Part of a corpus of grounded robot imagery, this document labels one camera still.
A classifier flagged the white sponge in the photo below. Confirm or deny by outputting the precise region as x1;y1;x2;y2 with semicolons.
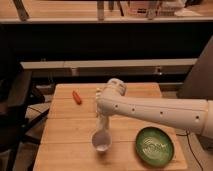
95;114;110;134

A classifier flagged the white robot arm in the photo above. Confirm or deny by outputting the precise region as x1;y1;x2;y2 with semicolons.
96;78;213;139

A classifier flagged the green ceramic bowl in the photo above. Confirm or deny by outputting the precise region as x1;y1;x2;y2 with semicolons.
135;127;175;168

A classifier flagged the white cup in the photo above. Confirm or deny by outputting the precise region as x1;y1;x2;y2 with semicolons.
92;130;112;153

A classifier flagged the orange carrot toy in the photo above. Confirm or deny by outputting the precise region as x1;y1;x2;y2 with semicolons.
72;91;82;105

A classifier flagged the long wooden bench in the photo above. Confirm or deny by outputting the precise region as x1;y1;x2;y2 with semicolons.
22;58;196;77

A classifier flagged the grey chair back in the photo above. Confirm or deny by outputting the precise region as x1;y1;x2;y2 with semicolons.
179;36;213;100

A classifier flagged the black cable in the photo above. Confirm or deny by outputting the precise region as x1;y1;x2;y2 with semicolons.
175;130;204;171

